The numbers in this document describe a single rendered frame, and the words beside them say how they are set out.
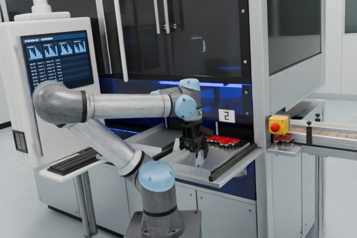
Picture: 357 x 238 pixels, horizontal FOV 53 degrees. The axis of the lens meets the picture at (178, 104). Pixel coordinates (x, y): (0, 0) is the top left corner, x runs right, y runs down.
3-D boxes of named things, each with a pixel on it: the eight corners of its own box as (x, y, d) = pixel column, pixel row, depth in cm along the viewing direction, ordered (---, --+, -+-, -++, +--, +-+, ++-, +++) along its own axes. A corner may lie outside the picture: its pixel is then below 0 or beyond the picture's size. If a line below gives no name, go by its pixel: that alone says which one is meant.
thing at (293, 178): (123, 167, 384) (112, 87, 363) (324, 216, 261) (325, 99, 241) (40, 211, 306) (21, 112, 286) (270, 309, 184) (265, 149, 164)
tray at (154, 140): (163, 128, 210) (163, 122, 209) (201, 133, 194) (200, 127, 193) (122, 147, 183) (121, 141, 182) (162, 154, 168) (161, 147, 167)
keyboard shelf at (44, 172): (97, 145, 221) (96, 141, 221) (129, 152, 204) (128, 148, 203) (30, 172, 187) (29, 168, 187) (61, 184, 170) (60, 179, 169)
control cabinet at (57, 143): (89, 136, 233) (70, 13, 215) (109, 141, 221) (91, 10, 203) (15, 164, 195) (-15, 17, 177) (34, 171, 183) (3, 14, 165)
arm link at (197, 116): (188, 105, 140) (206, 106, 136) (189, 116, 141) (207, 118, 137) (177, 110, 135) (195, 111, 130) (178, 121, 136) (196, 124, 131)
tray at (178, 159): (202, 142, 180) (202, 135, 180) (249, 149, 165) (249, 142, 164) (159, 167, 154) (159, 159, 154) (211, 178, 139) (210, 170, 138)
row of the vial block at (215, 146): (204, 145, 174) (203, 136, 173) (237, 151, 164) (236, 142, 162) (201, 147, 173) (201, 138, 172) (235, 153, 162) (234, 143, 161)
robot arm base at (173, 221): (181, 243, 115) (179, 215, 113) (136, 243, 117) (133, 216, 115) (186, 217, 130) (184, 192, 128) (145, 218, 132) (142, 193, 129)
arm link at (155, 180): (149, 217, 114) (144, 178, 110) (136, 200, 126) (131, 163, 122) (183, 206, 118) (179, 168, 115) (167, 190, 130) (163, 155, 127)
